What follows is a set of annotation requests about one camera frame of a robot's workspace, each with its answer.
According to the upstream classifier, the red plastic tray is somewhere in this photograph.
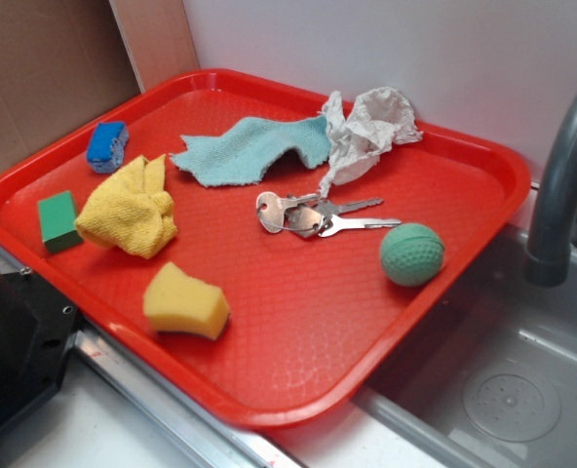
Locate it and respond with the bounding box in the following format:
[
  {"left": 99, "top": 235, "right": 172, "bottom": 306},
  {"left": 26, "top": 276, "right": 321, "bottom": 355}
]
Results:
[{"left": 0, "top": 68, "right": 534, "bottom": 431}]

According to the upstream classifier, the yellow foam sponge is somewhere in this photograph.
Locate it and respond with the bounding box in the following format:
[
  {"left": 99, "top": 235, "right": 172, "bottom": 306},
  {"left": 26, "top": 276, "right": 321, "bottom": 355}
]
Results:
[{"left": 142, "top": 262, "right": 230, "bottom": 340}]

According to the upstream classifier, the brown cardboard panel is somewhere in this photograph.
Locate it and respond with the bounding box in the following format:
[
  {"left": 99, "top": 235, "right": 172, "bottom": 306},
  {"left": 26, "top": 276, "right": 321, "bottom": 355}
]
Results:
[{"left": 0, "top": 1, "right": 199, "bottom": 174}]

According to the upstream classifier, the crumpled white paper towel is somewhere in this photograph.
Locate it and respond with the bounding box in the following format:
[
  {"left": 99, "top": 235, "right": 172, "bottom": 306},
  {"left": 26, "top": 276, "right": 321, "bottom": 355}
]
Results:
[{"left": 319, "top": 87, "right": 423, "bottom": 197}]

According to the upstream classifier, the green rectangular block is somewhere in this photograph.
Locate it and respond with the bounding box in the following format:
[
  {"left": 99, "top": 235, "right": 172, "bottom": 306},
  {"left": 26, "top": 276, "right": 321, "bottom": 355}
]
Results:
[{"left": 37, "top": 191, "right": 83, "bottom": 254}]

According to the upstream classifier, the short silver key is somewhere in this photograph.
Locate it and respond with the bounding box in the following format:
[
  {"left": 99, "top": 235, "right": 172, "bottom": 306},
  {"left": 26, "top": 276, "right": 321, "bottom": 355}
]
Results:
[{"left": 313, "top": 198, "right": 383, "bottom": 216}]

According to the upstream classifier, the yellow microfibre cloth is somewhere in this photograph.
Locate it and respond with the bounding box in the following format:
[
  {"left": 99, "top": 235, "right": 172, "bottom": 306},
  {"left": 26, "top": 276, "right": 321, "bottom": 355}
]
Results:
[{"left": 75, "top": 155, "right": 177, "bottom": 259}]

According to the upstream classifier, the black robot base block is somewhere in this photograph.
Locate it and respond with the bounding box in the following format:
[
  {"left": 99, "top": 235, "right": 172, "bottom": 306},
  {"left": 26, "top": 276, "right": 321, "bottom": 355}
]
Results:
[{"left": 0, "top": 268, "right": 81, "bottom": 434}]

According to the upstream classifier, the blue sponge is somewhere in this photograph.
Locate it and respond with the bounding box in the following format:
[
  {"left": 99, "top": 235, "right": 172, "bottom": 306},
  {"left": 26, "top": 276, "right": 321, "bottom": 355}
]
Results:
[{"left": 86, "top": 121, "right": 129, "bottom": 175}]

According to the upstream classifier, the long silver key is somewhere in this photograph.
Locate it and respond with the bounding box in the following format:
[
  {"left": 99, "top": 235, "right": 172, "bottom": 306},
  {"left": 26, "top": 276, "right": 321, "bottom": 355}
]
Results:
[{"left": 318, "top": 214, "right": 403, "bottom": 238}]

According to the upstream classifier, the green dimpled ball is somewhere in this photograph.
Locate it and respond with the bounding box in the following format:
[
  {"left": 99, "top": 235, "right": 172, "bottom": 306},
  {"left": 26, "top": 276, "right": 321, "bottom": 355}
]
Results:
[{"left": 379, "top": 223, "right": 445, "bottom": 287}]

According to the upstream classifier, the teal cloth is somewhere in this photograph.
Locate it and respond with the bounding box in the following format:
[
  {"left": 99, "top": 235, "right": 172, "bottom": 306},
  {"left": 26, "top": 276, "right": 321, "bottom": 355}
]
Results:
[{"left": 171, "top": 115, "right": 330, "bottom": 187}]

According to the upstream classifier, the grey sink basin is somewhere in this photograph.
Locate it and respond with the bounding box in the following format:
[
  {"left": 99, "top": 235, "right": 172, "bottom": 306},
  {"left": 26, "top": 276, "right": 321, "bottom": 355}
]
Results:
[{"left": 355, "top": 228, "right": 577, "bottom": 467}]

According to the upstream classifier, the grey faucet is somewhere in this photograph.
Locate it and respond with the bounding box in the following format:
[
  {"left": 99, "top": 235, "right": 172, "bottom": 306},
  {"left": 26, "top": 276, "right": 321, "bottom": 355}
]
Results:
[{"left": 524, "top": 95, "right": 577, "bottom": 287}]

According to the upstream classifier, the silver key on ring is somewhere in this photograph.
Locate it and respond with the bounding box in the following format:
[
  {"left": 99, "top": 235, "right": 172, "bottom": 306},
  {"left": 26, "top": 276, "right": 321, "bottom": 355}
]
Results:
[{"left": 255, "top": 191, "right": 321, "bottom": 234}]

